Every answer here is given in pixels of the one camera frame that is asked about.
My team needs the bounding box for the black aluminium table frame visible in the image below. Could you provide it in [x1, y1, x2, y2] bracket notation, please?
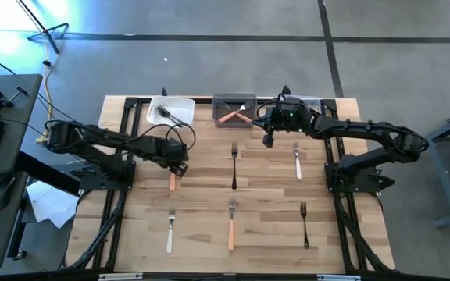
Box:
[65, 95, 398, 274]

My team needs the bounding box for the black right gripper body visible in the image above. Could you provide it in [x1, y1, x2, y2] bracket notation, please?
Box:
[262, 97, 313, 134]

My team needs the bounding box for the white label strip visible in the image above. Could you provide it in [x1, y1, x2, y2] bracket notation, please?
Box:
[98, 272, 145, 281]
[316, 274, 362, 281]

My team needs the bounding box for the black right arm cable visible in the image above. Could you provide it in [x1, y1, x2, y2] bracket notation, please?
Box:
[255, 99, 284, 118]

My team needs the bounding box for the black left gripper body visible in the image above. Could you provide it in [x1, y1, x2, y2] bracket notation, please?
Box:
[159, 137, 190, 167]

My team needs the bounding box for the black computer mouse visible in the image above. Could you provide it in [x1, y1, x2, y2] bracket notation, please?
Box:
[0, 175, 16, 212]

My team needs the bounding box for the white paper sheet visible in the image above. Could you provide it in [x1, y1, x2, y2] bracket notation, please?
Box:
[25, 183, 80, 229]

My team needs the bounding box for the grey translucent plastic bin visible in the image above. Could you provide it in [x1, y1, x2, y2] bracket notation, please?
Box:
[212, 92, 259, 129]

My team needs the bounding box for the white-handled silver fork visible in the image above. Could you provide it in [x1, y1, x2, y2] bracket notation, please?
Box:
[292, 140, 303, 181]
[166, 207, 177, 255]

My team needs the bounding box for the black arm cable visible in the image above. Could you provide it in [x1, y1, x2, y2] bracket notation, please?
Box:
[129, 123, 198, 153]
[255, 99, 284, 118]

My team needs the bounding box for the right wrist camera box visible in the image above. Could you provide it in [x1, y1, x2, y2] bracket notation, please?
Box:
[275, 101, 302, 125]

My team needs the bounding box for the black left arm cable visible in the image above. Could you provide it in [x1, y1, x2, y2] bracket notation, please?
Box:
[129, 123, 198, 153]

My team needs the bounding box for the white plastic bin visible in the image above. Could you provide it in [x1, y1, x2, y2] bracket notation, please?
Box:
[145, 94, 196, 128]

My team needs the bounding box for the clear plastic bin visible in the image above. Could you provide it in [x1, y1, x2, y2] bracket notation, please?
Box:
[277, 94, 323, 114]

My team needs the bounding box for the black tripod stand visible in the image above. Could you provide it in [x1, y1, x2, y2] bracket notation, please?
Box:
[16, 0, 70, 55]

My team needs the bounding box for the yellow power cable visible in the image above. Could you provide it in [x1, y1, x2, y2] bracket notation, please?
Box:
[34, 33, 55, 148]

